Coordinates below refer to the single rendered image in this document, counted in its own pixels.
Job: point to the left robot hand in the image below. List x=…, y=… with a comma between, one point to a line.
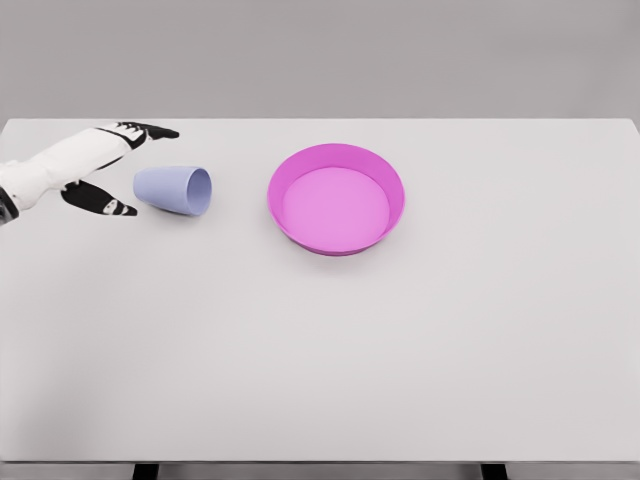
x=85, y=153

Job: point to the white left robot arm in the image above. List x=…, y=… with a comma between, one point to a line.
x=22, y=181

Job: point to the lavender plastic cup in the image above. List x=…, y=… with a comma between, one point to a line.
x=167, y=190

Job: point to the pink round plate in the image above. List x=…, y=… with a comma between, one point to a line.
x=336, y=200

